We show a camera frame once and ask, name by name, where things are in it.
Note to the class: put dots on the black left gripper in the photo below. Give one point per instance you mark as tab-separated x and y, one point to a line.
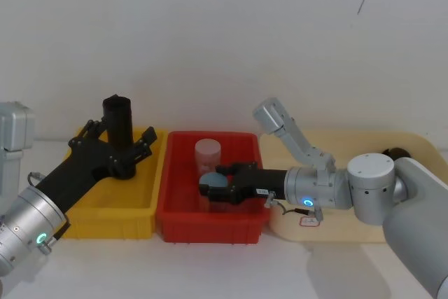
82	162

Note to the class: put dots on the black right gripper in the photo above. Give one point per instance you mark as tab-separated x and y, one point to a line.
262	181

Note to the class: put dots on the black cylinder tube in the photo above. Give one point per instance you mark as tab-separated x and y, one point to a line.
117	120

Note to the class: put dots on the clear jar with blue lid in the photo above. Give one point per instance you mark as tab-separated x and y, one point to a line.
213	180

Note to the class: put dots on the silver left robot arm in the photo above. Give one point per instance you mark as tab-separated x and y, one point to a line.
24	215

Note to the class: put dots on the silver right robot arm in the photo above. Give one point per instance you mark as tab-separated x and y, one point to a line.
402	190

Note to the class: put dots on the clear jar with pink lid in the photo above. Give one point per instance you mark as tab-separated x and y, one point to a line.
208	152

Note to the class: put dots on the red plastic bin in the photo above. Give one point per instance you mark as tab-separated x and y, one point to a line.
182	222

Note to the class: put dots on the yellow plastic bin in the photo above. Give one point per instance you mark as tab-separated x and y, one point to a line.
115	222

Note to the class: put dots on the cream plastic tray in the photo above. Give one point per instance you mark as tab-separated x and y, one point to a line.
350	145

